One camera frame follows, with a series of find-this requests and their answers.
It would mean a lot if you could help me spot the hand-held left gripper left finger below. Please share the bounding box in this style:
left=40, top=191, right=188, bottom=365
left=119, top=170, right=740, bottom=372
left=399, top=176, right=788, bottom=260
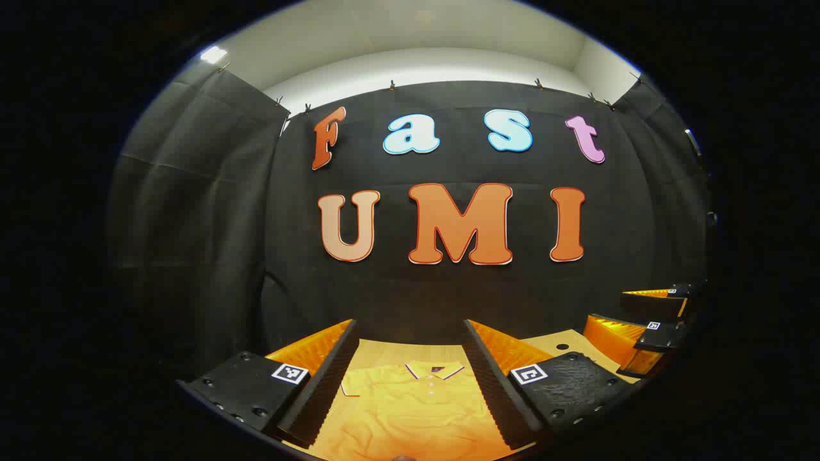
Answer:
left=176, top=318, right=359, bottom=449

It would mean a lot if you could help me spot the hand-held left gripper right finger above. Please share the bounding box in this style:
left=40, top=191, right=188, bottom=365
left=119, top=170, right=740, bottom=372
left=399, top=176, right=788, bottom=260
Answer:
left=461, top=319, right=632, bottom=450

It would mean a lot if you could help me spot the orange T-shirt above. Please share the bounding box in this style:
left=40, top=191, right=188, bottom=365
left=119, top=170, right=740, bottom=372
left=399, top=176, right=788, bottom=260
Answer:
left=340, top=360, right=513, bottom=461

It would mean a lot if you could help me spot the black backdrop cloth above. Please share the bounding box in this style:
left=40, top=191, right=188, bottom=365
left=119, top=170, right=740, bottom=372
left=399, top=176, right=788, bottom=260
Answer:
left=106, top=64, right=712, bottom=385

